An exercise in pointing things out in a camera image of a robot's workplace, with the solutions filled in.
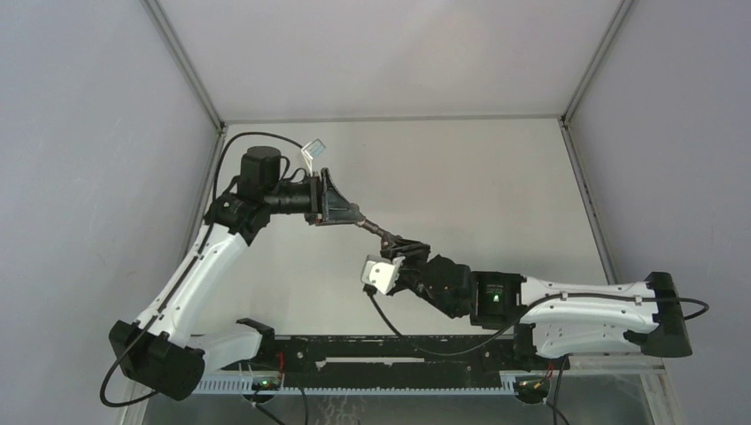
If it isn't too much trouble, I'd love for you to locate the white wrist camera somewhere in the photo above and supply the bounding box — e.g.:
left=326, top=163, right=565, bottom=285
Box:
left=360, top=255, right=406, bottom=295
left=300, top=139, right=326, bottom=174

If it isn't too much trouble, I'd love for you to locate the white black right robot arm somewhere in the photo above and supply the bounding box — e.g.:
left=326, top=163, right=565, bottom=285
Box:
left=360, top=236, right=693, bottom=368

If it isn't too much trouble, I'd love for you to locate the metal elbow pipe fitting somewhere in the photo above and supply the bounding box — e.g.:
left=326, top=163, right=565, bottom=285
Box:
left=349, top=203, right=367, bottom=228

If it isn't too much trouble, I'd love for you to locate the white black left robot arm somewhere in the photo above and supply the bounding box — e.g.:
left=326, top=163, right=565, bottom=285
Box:
left=109, top=146, right=365, bottom=400

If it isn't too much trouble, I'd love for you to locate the white slotted cable duct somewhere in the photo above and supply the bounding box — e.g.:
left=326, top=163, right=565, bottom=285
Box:
left=192, top=375, right=518, bottom=396

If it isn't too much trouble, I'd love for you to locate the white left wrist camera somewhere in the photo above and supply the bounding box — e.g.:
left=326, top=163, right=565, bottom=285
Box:
left=300, top=139, right=326, bottom=174

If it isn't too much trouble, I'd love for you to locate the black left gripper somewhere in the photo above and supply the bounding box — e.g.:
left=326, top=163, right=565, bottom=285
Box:
left=264, top=168, right=363, bottom=227

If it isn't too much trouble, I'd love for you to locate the metal water faucet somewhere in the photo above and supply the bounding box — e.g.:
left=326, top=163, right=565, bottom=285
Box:
left=356, top=219, right=403, bottom=250

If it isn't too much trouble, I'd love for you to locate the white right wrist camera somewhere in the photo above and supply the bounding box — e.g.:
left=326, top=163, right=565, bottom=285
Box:
left=360, top=255, right=406, bottom=295

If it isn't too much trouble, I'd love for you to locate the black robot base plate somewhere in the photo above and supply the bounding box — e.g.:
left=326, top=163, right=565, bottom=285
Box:
left=237, top=335, right=550, bottom=388

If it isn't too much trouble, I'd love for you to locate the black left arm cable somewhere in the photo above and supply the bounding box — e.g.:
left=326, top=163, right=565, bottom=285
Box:
left=99, top=131, right=306, bottom=409

